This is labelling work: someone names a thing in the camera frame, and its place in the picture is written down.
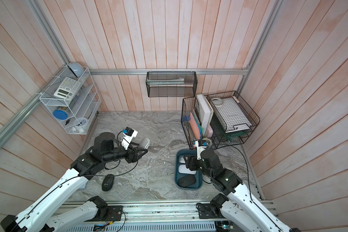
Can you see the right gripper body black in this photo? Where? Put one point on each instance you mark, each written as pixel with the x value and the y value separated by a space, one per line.
pixel 197 165

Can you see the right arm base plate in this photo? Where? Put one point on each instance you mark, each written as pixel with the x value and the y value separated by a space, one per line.
pixel 207 211

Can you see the white thick book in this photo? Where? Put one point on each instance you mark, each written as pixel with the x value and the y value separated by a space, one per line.
pixel 204 112

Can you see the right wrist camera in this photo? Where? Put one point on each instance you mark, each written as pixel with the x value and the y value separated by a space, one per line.
pixel 199 148

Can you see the teal plastic storage tray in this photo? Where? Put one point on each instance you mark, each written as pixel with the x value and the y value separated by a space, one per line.
pixel 198 175

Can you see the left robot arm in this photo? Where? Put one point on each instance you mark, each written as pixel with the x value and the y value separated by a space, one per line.
pixel 39 216

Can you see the black wire file rack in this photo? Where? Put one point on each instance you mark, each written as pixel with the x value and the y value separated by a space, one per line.
pixel 188 106

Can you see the black wire paper tray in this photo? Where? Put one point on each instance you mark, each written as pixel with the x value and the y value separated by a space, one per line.
pixel 223 139

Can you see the silver mouse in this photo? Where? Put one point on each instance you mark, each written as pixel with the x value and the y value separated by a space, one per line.
pixel 181 160
pixel 144 144

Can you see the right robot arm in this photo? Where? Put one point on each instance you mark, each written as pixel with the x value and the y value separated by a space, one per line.
pixel 235 202

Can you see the white grid notepad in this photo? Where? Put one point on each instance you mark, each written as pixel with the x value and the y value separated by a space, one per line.
pixel 230 114

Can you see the tape roll by rack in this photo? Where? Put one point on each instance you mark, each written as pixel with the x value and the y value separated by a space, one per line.
pixel 207 142

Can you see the white desk calculator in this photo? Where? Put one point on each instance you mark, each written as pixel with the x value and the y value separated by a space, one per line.
pixel 67 89

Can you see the white computer mouse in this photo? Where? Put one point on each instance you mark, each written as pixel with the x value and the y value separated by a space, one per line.
pixel 182 169

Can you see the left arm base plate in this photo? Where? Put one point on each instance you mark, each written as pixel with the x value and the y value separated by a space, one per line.
pixel 109 213

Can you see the blue lid pencil jar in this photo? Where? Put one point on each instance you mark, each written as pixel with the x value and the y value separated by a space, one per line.
pixel 61 113

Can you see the pink folder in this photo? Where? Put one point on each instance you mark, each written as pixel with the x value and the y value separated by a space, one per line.
pixel 195 127

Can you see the black mouse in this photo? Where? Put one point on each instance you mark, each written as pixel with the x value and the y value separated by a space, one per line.
pixel 108 182
pixel 186 181

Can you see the white wire wall shelf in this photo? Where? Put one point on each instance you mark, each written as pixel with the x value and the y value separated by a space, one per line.
pixel 73 100

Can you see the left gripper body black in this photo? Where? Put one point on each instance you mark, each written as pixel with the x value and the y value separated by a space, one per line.
pixel 120 153

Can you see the black mesh wall basket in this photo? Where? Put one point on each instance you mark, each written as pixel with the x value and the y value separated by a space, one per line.
pixel 171 84

